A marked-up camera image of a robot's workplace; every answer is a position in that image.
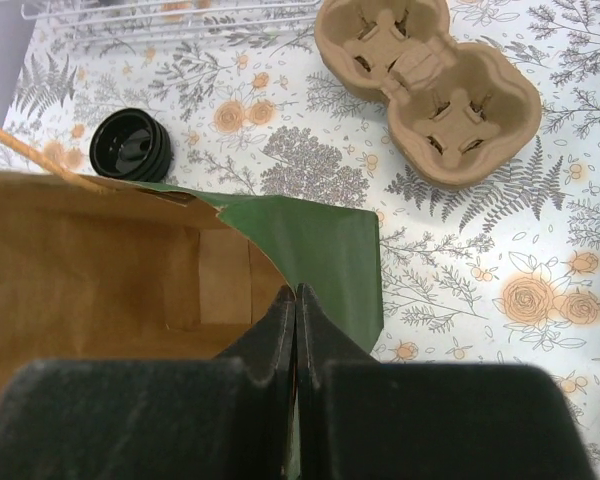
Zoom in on floral table mat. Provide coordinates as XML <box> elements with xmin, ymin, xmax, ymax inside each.
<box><xmin>5</xmin><ymin>1</ymin><xmax>600</xmax><ymax>478</ymax></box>

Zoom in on white wire dish rack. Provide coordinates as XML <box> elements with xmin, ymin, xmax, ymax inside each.
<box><xmin>21</xmin><ymin>1</ymin><xmax>322</xmax><ymax>47</ymax></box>

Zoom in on stacked black lids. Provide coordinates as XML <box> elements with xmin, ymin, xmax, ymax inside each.
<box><xmin>89</xmin><ymin>108</ymin><xmax>173</xmax><ymax>183</ymax></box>

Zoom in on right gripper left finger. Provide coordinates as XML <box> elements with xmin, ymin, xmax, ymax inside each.
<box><xmin>0</xmin><ymin>287</ymin><xmax>295</xmax><ymax>479</ymax></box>

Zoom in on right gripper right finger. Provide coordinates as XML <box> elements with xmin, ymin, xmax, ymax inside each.
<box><xmin>297</xmin><ymin>285</ymin><xmax>594</xmax><ymax>479</ymax></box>

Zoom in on cardboard cup carrier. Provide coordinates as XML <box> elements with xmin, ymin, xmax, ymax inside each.
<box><xmin>314</xmin><ymin>1</ymin><xmax>542</xmax><ymax>189</ymax></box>

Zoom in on green paper bag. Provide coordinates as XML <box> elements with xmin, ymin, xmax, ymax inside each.
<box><xmin>0</xmin><ymin>115</ymin><xmax>384</xmax><ymax>480</ymax></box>

